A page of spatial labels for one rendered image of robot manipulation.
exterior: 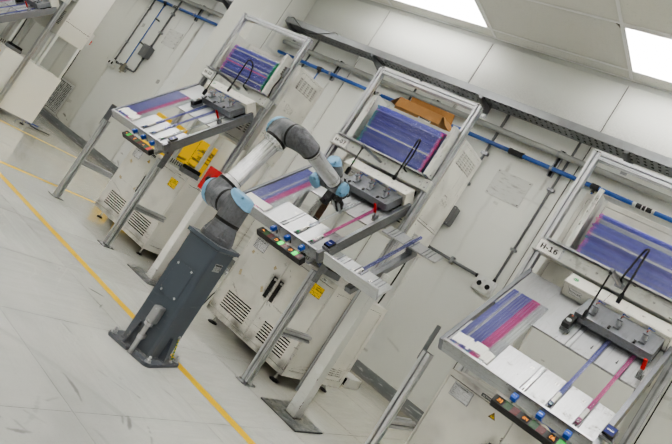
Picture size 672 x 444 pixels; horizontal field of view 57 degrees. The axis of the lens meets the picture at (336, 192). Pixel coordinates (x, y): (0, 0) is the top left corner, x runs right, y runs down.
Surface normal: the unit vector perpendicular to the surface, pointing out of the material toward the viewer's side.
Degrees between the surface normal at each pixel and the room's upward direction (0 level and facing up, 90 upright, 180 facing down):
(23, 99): 90
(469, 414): 90
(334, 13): 90
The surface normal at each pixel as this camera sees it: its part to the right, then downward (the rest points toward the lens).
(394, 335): -0.47, -0.36
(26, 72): 0.69, 0.41
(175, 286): -0.30, -0.25
